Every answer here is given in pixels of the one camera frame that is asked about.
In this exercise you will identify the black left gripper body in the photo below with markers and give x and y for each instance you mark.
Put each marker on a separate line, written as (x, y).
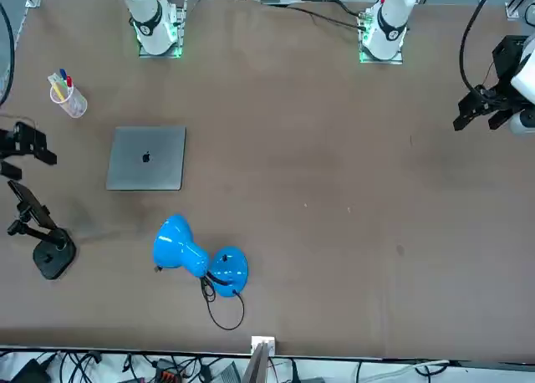
(507, 61)

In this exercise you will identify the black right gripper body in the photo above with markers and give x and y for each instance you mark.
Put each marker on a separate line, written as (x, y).
(8, 142)

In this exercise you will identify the black desktop phone stand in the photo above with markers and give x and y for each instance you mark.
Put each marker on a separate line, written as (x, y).
(54, 255)

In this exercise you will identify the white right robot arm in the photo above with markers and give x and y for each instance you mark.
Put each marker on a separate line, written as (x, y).
(150, 23)

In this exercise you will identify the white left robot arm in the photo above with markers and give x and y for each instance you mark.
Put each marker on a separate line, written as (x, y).
(388, 27)

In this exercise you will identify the pink mesh pen cup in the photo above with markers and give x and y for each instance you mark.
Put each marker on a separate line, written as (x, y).
(75, 105)

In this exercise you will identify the green yellow highlighter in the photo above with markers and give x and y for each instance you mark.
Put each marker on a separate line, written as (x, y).
(56, 86)

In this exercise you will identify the red marker pen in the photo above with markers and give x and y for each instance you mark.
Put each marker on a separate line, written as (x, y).
(69, 81)

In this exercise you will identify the blue marker pen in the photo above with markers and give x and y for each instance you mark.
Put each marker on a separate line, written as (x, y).
(63, 73)

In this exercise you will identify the grey closed laptop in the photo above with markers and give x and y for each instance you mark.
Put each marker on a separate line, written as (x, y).
(146, 157)

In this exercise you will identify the blue desk lamp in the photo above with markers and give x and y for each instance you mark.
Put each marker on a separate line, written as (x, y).
(175, 245)

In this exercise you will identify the black power adapter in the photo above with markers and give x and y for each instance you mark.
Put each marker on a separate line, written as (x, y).
(29, 372)

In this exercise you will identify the orange black device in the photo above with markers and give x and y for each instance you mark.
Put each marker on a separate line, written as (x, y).
(166, 375)

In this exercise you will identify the aluminium frame post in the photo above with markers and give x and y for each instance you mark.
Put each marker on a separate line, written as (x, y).
(259, 362)

